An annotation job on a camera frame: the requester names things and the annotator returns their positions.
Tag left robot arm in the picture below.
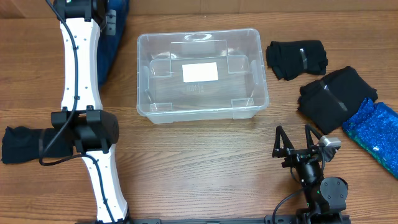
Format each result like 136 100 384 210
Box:
39 0 132 223

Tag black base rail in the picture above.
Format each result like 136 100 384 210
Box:
76 215 351 224

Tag blue sparkly fabric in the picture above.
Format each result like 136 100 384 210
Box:
342 98 397 177

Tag small black cloth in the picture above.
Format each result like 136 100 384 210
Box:
2 126 73 164

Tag blue denim jeans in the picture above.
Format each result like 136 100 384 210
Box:
97 0 130 88

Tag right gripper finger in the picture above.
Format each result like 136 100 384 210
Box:
305 124 322 149
272 126 294 158

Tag clear plastic storage bin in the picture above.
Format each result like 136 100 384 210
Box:
136 28 269 124

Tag large black cloth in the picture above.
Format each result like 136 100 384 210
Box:
298 66 378 134

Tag white label in bin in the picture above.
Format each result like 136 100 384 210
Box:
182 62 218 83

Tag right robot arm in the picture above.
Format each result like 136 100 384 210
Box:
264 124 351 224

